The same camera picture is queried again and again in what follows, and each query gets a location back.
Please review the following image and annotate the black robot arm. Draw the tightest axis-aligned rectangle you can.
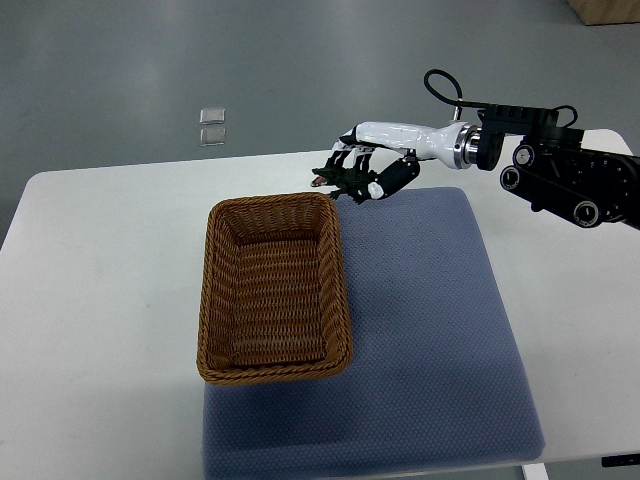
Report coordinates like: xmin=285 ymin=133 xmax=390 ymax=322
xmin=476 ymin=104 xmax=639 ymax=229

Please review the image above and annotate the dark green toy crocodile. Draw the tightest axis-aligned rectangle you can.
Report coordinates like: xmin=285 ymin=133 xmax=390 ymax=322
xmin=311 ymin=167 xmax=377 ymax=204

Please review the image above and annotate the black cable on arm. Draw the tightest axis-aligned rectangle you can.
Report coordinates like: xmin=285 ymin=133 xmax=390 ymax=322
xmin=423 ymin=68 xmax=579 ymax=129

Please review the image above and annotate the blue quilted mat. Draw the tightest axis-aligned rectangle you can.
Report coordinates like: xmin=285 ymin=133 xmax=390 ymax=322
xmin=202 ymin=187 xmax=545 ymax=479

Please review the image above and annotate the brown wicker basket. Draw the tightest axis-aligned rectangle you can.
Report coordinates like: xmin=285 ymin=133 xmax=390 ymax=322
xmin=196 ymin=192 xmax=353 ymax=386

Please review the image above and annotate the white table leg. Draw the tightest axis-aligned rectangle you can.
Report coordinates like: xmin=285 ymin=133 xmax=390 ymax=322
xmin=521 ymin=463 xmax=549 ymax=480

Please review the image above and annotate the upper clear floor plate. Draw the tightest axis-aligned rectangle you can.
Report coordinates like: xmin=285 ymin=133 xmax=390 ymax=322
xmin=199 ymin=107 xmax=226 ymax=125

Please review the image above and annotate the wooden box corner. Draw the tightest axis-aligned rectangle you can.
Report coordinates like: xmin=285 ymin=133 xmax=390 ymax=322
xmin=568 ymin=0 xmax=639 ymax=26

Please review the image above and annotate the black table control panel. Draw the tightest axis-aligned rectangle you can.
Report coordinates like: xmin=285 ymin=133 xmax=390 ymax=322
xmin=601 ymin=453 xmax=640 ymax=468

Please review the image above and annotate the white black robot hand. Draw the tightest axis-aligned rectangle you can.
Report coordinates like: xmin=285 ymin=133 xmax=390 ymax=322
xmin=323 ymin=121 xmax=481 ymax=200

